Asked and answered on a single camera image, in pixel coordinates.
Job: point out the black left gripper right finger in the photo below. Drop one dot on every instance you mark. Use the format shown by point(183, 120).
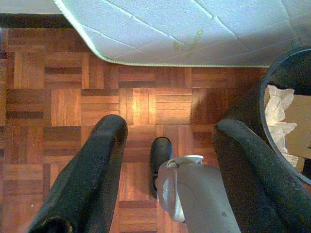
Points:
point(262, 189)

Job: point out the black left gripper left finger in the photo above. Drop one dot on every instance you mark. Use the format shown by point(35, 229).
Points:
point(85, 184)

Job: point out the brown cardboard piece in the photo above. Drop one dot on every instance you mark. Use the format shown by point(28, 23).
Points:
point(301, 121)

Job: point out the crumpled white tissue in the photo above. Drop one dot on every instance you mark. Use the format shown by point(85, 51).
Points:
point(277, 106)

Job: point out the black round trash bin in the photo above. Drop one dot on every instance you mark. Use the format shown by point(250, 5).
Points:
point(286, 65)

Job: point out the dark wooden skirting board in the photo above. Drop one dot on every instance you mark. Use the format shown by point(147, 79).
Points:
point(29, 20)

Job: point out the green quilted mattress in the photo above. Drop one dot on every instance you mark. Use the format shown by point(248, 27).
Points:
point(170, 24)

